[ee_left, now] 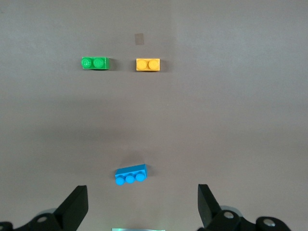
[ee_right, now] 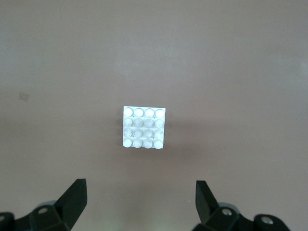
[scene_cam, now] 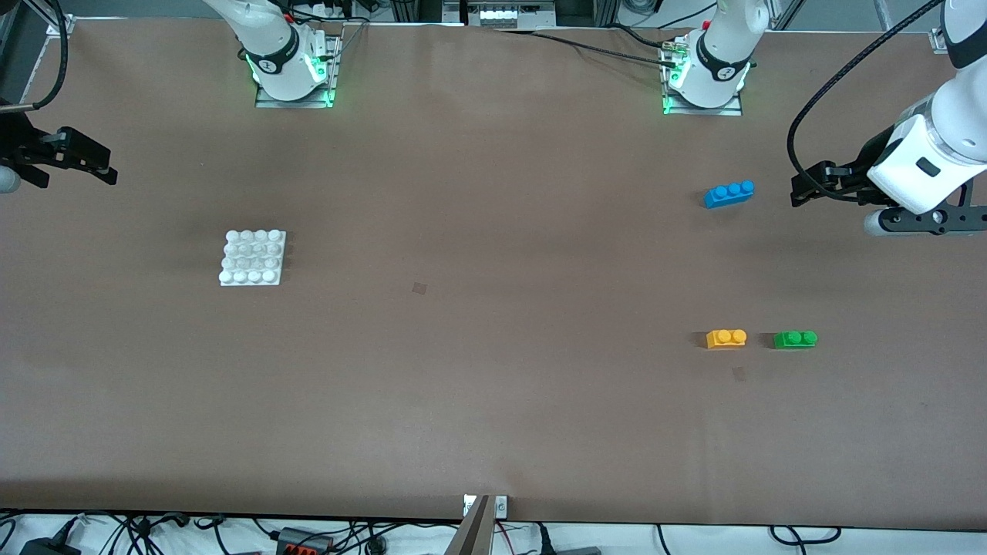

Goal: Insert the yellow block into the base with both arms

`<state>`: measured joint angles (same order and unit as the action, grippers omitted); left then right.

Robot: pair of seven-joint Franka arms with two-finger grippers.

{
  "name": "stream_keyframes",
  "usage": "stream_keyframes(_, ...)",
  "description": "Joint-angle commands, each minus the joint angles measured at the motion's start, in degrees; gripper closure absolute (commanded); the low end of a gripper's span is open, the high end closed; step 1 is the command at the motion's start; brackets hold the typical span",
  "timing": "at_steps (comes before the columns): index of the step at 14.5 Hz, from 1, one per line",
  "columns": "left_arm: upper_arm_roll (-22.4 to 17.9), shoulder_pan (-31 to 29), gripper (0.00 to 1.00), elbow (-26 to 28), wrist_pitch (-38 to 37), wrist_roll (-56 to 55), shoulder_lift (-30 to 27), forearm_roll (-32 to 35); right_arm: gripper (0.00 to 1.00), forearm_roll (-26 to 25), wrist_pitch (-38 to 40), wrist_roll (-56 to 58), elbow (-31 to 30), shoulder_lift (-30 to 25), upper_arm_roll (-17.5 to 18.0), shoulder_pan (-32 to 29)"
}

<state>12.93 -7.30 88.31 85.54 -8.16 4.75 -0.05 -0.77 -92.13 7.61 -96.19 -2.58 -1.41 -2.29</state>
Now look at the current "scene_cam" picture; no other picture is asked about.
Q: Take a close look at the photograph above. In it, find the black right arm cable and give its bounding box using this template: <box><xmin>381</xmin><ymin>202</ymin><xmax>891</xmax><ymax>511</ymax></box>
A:
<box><xmin>22</xmin><ymin>0</ymin><xmax>70</xmax><ymax>110</ymax></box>

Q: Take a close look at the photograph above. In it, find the black box with red connector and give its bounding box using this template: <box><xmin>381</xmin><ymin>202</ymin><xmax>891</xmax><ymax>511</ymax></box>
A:
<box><xmin>275</xmin><ymin>527</ymin><xmax>334</xmax><ymax>555</ymax></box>

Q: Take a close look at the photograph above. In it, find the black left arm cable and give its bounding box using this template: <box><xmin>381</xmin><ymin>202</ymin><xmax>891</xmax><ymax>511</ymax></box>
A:
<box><xmin>787</xmin><ymin>0</ymin><xmax>948</xmax><ymax>184</ymax></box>

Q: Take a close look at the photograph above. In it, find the black looped cable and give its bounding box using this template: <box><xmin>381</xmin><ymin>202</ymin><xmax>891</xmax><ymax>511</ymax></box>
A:
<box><xmin>770</xmin><ymin>525</ymin><xmax>843</xmax><ymax>546</ymax></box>

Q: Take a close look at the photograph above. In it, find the white studded base plate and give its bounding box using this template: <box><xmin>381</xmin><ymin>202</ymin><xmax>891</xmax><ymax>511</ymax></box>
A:
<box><xmin>219</xmin><ymin>229</ymin><xmax>287</xmax><ymax>288</ymax></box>

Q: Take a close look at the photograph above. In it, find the blue three-stud block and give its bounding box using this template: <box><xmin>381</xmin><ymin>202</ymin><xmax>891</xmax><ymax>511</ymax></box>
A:
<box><xmin>703</xmin><ymin>181</ymin><xmax>756</xmax><ymax>210</ymax></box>

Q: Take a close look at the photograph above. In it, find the black cable on table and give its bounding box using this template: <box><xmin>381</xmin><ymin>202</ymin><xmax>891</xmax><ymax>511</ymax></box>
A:
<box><xmin>493</xmin><ymin>25</ymin><xmax>683</xmax><ymax>64</ymax></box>

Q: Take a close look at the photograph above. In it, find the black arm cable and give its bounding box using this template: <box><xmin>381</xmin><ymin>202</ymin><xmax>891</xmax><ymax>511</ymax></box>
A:
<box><xmin>787</xmin><ymin>0</ymin><xmax>948</xmax><ymax>184</ymax></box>
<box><xmin>22</xmin><ymin>0</ymin><xmax>70</xmax><ymax>110</ymax></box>

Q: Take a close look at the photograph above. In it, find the metal post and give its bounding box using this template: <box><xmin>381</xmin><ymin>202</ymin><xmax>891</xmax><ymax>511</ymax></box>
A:
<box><xmin>445</xmin><ymin>495</ymin><xmax>495</xmax><ymax>555</ymax></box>

